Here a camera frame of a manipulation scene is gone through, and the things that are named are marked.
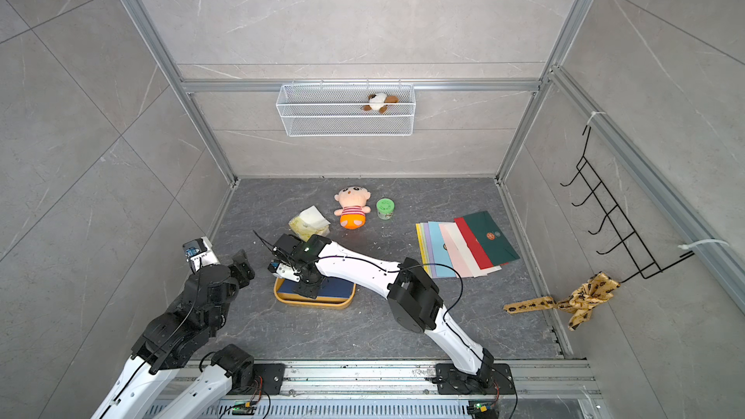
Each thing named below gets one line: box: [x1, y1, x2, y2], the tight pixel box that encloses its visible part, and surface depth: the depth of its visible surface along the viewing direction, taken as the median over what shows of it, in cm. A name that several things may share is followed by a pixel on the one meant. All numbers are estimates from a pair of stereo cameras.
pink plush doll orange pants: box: [333, 185, 372, 230], surface depth 106 cm
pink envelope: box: [438, 222, 503, 279], surface depth 100 cm
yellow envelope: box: [415, 223, 430, 274], surface depth 103 cm
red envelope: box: [453, 217, 494, 270], surface depth 103 cm
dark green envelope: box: [462, 210, 521, 267], surface depth 103 cm
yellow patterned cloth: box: [503, 271, 621, 331], surface depth 70 cm
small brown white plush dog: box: [360, 93, 400, 115], surface depth 90 cm
